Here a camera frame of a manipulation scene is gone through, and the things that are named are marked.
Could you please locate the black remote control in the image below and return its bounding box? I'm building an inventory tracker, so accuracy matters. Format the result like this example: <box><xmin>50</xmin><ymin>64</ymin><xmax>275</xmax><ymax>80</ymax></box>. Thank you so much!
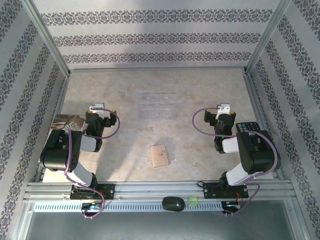
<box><xmin>236</xmin><ymin>121</ymin><xmax>261</xmax><ymax>133</ymax></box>

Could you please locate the aluminium side rail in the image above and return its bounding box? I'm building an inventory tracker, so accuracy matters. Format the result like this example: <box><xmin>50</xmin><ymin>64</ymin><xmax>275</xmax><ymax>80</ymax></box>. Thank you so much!
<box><xmin>32</xmin><ymin>72</ymin><xmax>72</xmax><ymax>183</ymax></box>
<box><xmin>241</xmin><ymin>69</ymin><xmax>293</xmax><ymax>181</ymax></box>

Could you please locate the black computer mouse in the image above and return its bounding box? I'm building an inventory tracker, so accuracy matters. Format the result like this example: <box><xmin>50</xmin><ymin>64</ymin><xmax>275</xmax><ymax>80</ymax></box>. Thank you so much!
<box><xmin>161</xmin><ymin>196</ymin><xmax>186</xmax><ymax>213</ymax></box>

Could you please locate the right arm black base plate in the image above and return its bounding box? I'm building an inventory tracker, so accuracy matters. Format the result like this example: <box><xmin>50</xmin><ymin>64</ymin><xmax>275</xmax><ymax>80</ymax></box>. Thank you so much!
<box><xmin>203</xmin><ymin>182</ymin><xmax>249</xmax><ymax>200</ymax></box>

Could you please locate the clear acrylic tray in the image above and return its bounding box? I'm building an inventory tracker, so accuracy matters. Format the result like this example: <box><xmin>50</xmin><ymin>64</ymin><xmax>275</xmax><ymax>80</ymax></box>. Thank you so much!
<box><xmin>137</xmin><ymin>93</ymin><xmax>178</xmax><ymax>121</ymax></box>

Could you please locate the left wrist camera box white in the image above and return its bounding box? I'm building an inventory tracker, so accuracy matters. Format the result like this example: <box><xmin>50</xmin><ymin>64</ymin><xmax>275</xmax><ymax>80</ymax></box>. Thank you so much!
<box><xmin>89</xmin><ymin>102</ymin><xmax>106</xmax><ymax>118</ymax></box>

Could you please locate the small circuit board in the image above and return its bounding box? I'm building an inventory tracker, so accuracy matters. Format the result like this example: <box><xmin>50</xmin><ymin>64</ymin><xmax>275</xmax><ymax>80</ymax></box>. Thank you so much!
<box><xmin>81</xmin><ymin>201</ymin><xmax>103</xmax><ymax>212</ymax></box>
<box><xmin>222</xmin><ymin>201</ymin><xmax>242</xmax><ymax>214</ymax></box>

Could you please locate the book with photo cover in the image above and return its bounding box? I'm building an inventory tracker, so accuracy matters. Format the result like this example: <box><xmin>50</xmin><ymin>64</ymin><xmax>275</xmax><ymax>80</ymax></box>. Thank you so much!
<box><xmin>49</xmin><ymin>114</ymin><xmax>87</xmax><ymax>133</ymax></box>

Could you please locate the beige leather card holder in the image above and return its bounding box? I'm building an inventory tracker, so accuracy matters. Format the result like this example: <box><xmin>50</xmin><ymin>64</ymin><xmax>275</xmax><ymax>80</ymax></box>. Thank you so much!
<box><xmin>149</xmin><ymin>144</ymin><xmax>170</xmax><ymax>169</ymax></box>

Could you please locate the aluminium frame post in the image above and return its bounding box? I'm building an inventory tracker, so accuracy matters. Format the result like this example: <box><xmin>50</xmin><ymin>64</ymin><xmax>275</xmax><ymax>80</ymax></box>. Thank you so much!
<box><xmin>244</xmin><ymin>0</ymin><xmax>293</xmax><ymax>75</ymax></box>
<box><xmin>23</xmin><ymin>0</ymin><xmax>71</xmax><ymax>77</ymax></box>

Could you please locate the aluminium mounting rail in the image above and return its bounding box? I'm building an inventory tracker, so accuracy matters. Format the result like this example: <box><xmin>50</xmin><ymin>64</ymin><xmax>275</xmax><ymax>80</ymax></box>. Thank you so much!
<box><xmin>23</xmin><ymin>180</ymin><xmax>293</xmax><ymax>201</ymax></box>

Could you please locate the green tape ring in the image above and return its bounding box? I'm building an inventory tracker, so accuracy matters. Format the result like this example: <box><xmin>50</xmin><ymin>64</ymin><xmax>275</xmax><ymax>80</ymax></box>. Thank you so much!
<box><xmin>187</xmin><ymin>195</ymin><xmax>200</xmax><ymax>207</ymax></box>

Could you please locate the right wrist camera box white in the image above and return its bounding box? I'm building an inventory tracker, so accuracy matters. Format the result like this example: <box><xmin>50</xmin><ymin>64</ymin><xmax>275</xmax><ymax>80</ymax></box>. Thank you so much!
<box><xmin>216</xmin><ymin>103</ymin><xmax>231</xmax><ymax>120</ymax></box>

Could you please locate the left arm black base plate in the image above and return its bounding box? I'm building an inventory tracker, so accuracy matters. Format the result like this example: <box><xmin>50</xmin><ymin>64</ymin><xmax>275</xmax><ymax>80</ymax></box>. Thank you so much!
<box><xmin>70</xmin><ymin>183</ymin><xmax>116</xmax><ymax>201</ymax></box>

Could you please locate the slotted grey cable duct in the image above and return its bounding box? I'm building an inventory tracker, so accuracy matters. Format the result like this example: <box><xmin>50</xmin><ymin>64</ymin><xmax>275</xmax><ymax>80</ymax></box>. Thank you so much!
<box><xmin>33</xmin><ymin>201</ymin><xmax>223</xmax><ymax>213</ymax></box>

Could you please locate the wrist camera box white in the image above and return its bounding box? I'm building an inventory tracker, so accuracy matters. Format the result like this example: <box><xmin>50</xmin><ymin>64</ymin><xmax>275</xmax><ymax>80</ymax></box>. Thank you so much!
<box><xmin>216</xmin><ymin>103</ymin><xmax>231</xmax><ymax>120</ymax></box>
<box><xmin>89</xmin><ymin>102</ymin><xmax>106</xmax><ymax>118</ymax></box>

